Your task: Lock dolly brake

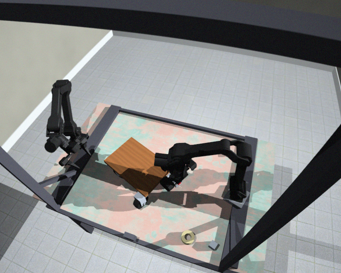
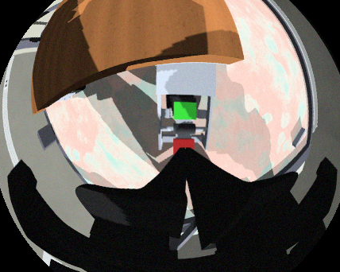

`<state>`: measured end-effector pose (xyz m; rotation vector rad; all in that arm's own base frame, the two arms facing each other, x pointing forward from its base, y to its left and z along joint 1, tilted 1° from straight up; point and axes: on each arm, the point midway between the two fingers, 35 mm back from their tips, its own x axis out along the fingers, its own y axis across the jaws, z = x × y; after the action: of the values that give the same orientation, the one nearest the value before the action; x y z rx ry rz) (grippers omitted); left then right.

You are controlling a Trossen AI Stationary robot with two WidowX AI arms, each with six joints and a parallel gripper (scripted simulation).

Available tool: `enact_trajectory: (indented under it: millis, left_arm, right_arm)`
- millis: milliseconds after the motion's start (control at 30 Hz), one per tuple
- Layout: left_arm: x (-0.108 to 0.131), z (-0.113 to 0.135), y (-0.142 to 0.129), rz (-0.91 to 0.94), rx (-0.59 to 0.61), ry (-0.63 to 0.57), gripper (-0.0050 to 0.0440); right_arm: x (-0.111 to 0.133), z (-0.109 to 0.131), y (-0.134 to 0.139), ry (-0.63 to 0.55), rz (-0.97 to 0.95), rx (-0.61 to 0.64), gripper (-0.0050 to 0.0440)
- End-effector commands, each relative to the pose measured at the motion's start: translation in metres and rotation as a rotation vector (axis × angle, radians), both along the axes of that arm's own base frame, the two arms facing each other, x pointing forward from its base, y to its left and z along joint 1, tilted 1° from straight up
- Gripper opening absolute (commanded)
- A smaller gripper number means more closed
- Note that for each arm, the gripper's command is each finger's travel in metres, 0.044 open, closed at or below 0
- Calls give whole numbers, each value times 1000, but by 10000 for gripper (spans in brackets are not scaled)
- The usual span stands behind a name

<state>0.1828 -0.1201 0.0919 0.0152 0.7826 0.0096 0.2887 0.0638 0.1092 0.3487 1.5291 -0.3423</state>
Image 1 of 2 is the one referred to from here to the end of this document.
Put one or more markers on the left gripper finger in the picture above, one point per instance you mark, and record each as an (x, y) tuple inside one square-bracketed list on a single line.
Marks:
[(84, 147), (72, 164)]

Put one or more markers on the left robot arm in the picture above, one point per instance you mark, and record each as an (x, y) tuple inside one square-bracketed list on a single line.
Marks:
[(60, 98)]

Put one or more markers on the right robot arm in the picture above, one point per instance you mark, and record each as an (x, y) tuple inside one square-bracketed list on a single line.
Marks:
[(181, 153)]

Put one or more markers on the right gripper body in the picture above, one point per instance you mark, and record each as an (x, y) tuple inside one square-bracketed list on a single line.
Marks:
[(167, 182)]

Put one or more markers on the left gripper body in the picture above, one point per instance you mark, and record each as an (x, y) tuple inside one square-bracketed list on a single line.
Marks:
[(65, 160)]

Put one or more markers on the beige roll of tape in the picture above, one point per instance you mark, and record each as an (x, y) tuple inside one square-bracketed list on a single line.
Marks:
[(191, 234)]

